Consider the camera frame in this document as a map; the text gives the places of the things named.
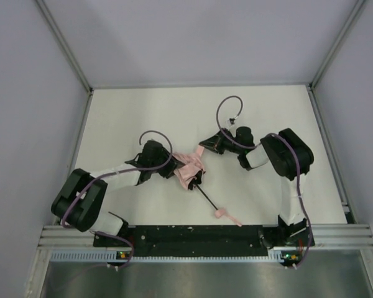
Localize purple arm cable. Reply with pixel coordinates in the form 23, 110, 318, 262
60, 130, 173, 268
216, 95, 311, 268

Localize aluminium frame post right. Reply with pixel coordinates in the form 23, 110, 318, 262
309, 0, 369, 94

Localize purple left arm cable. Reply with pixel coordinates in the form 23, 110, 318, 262
60, 130, 173, 268

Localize aluminium frame post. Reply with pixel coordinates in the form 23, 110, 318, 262
34, 0, 94, 94
309, 0, 369, 94

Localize aluminium frame rail front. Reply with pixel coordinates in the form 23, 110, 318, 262
37, 224, 373, 250

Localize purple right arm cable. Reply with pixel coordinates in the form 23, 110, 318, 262
216, 95, 311, 268

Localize aluminium frame post left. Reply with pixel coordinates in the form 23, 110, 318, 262
34, 0, 94, 94

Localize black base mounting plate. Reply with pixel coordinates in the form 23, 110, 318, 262
93, 224, 315, 257

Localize grey slotted cable duct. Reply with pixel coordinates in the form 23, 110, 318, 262
49, 247, 301, 263

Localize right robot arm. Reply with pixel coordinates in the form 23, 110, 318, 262
199, 126, 314, 248

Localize pink and black folding umbrella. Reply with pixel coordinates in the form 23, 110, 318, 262
172, 145, 242, 227

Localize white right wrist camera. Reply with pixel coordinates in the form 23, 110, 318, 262
226, 117, 237, 129

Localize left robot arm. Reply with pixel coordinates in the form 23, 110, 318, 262
51, 140, 183, 236

